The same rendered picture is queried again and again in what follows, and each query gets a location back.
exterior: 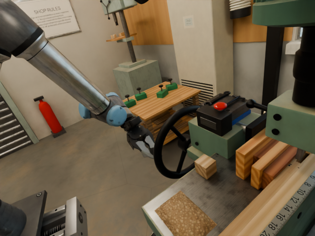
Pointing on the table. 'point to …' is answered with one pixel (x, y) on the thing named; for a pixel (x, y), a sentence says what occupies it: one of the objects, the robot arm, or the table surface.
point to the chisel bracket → (291, 122)
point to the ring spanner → (217, 98)
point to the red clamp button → (220, 106)
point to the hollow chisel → (299, 154)
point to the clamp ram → (253, 127)
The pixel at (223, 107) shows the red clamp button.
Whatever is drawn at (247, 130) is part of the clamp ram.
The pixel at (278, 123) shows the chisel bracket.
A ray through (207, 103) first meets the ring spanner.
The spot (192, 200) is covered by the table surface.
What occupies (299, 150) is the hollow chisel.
